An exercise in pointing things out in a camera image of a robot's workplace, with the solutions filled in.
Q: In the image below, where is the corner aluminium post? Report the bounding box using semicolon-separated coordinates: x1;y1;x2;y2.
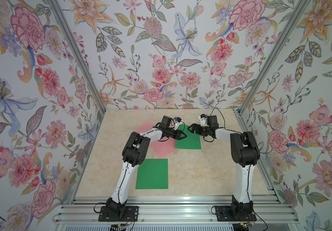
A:
236;0;309;116
47;0;106;114

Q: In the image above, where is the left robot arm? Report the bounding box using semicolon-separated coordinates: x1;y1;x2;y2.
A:
105;116;187;218

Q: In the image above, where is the green paper hidden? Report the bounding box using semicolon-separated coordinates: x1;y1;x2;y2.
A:
175;123;202;150

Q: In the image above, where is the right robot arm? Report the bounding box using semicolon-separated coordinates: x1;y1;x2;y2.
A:
188;114;260;219

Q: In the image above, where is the pink paper left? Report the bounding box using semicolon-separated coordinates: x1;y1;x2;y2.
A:
135;121;155;133

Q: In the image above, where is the left corner aluminium post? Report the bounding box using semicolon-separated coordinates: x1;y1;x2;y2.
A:
47;0;106;114

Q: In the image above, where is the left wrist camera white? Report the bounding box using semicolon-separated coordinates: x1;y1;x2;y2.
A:
173;117;184;130

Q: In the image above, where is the right corner aluminium post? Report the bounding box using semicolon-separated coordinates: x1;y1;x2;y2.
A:
236;0;309;116

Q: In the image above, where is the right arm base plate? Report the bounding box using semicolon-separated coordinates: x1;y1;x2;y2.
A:
213;206;257;223

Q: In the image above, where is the pink paper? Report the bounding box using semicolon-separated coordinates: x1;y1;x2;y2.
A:
135;121;155;133
149;139;177;158

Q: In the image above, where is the aluminium rail frame front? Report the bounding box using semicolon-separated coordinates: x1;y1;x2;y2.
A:
52;194;303;231

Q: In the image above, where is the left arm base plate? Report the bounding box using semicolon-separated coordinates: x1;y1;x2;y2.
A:
98;206;139;223

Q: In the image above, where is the green paper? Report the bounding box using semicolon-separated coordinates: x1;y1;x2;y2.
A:
136;159;168;190

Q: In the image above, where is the pink paper middle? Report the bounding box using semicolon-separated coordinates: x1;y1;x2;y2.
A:
149;139;177;158

